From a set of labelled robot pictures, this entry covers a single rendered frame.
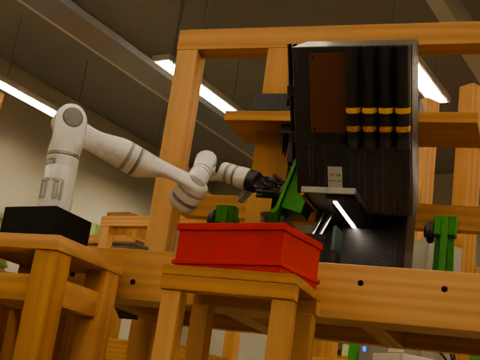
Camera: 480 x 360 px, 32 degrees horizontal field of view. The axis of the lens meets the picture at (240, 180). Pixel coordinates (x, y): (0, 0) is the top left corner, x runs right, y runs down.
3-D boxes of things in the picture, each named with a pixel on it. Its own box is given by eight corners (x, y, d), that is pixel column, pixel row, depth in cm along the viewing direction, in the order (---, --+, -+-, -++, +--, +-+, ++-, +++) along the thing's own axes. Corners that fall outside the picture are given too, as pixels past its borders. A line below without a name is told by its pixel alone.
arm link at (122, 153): (123, 177, 253) (132, 169, 245) (43, 132, 246) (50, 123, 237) (135, 151, 257) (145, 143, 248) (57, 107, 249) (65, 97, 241)
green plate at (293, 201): (293, 227, 256) (318, 165, 260) (270, 219, 259) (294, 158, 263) (303, 236, 266) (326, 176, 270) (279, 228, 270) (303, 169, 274)
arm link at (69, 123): (91, 106, 242) (82, 161, 237) (83, 115, 251) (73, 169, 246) (60, 98, 239) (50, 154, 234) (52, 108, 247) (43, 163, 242)
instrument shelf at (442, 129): (478, 123, 274) (478, 111, 275) (223, 120, 305) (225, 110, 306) (481, 148, 297) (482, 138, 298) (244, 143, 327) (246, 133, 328)
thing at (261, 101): (290, 110, 303) (292, 92, 305) (251, 110, 308) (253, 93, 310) (295, 117, 309) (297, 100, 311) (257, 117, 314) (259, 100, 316)
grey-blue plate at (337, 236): (333, 272, 239) (338, 225, 242) (326, 272, 239) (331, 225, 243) (340, 278, 247) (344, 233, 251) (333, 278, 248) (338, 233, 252)
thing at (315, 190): (354, 198, 234) (356, 188, 235) (299, 196, 240) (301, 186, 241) (377, 232, 269) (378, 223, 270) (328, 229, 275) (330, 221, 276)
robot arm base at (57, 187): (60, 211, 230) (70, 153, 235) (31, 210, 232) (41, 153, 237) (75, 220, 238) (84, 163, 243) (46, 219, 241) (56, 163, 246)
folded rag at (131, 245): (150, 256, 254) (151, 247, 255) (133, 250, 248) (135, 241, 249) (124, 256, 260) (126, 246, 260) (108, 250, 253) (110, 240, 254)
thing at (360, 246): (401, 293, 256) (410, 188, 265) (306, 285, 266) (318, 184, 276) (409, 303, 273) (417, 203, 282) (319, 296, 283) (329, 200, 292)
